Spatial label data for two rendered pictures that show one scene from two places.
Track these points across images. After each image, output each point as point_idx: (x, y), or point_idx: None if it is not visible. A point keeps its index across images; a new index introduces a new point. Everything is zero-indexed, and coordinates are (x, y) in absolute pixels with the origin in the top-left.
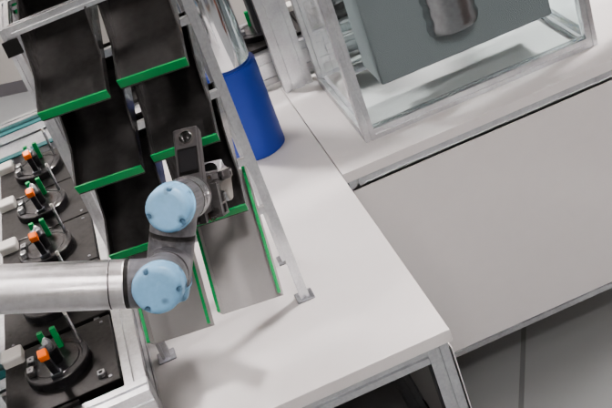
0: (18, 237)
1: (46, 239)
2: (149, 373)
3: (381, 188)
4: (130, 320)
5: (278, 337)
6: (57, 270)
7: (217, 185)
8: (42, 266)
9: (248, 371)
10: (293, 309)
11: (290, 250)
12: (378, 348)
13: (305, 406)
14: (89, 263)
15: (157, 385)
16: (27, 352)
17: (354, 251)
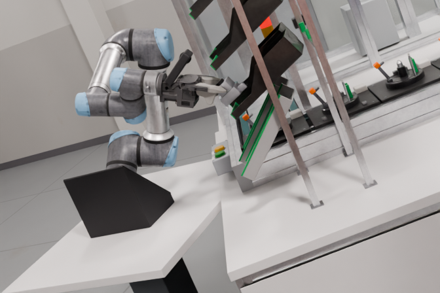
0: (437, 62)
1: (401, 72)
2: (265, 166)
3: None
4: (301, 138)
5: (283, 206)
6: (95, 72)
7: (179, 89)
8: (99, 67)
9: (262, 205)
10: (307, 204)
11: (299, 169)
12: (236, 248)
13: None
14: (95, 78)
15: (274, 176)
16: (299, 117)
17: (351, 212)
